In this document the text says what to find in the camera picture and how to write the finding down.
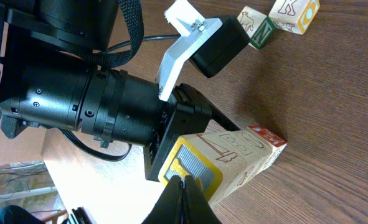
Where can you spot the wooden block green side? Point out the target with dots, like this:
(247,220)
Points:
(273,143)

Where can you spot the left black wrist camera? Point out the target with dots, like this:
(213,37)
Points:
(228,41)

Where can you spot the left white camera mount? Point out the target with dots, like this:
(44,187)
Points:
(195,31)

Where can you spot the wooden block green R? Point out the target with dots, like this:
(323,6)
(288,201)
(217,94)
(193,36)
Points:
(257,25)

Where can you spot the wooden block blue edge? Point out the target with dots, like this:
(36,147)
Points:
(247,164)

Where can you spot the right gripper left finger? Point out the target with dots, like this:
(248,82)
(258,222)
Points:
(168,208)

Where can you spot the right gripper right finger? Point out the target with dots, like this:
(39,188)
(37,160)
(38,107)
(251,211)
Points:
(195,208)

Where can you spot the wooden block beige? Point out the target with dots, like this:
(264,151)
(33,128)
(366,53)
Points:
(294,15)

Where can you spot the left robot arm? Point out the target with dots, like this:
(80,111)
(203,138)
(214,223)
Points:
(61,67)

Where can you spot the small wooden block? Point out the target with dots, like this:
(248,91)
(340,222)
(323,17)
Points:
(209,158)

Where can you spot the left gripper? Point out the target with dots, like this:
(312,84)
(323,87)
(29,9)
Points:
(187,111)

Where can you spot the plain wooden block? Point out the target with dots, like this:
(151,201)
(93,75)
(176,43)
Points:
(262,148)

